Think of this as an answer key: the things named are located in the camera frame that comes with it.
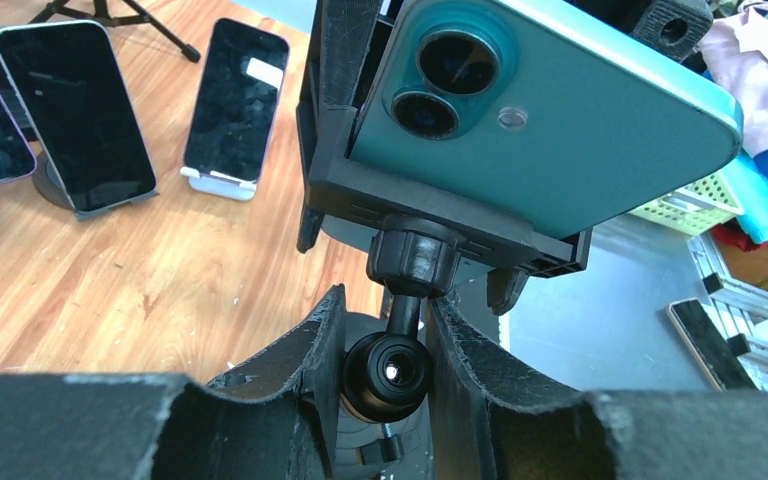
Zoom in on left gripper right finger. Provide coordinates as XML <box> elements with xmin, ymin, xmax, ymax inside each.
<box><xmin>426</xmin><ymin>298</ymin><xmax>768</xmax><ymax>479</ymax></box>

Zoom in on phone on metal table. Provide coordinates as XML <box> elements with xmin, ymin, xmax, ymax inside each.
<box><xmin>666</xmin><ymin>299</ymin><xmax>758</xmax><ymax>391</ymax></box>

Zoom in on aluminium frame rails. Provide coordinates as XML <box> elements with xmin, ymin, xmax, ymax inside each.
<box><xmin>688</xmin><ymin>234</ymin><xmax>768</xmax><ymax>391</ymax></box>

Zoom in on black mini tripod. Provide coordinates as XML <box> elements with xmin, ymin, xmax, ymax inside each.
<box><xmin>30</xmin><ymin>0</ymin><xmax>201</xmax><ymax>63</ymax></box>

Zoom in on green perforated basket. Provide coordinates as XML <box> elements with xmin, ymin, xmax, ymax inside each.
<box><xmin>630</xmin><ymin>172</ymin><xmax>744</xmax><ymax>237</ymax></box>

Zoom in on white phone stand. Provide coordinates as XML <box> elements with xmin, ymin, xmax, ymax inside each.
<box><xmin>179</xmin><ymin>166</ymin><xmax>257</xmax><ymax>202</ymax></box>

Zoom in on pile of coloured cloths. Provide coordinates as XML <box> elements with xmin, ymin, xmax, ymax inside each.
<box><xmin>699</xmin><ymin>1</ymin><xmax>768</xmax><ymax>285</ymax></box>

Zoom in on white phone on grey stand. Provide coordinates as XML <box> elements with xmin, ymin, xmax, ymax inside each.
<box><xmin>0</xmin><ymin>20</ymin><xmax>157</xmax><ymax>216</ymax></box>

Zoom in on black round-base clamp stand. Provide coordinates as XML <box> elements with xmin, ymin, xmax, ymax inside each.
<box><xmin>294</xmin><ymin>0</ymin><xmax>715</xmax><ymax>480</ymax></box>

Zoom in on pink phone on white stand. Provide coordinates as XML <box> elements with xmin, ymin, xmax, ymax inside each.
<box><xmin>183</xmin><ymin>18</ymin><xmax>290</xmax><ymax>183</ymax></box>

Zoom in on teal smartphone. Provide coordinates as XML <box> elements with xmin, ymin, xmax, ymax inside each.
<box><xmin>350</xmin><ymin>1</ymin><xmax>742</xmax><ymax>238</ymax></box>

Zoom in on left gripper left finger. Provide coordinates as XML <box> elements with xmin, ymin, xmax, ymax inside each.
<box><xmin>0</xmin><ymin>285</ymin><xmax>346</xmax><ymax>479</ymax></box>

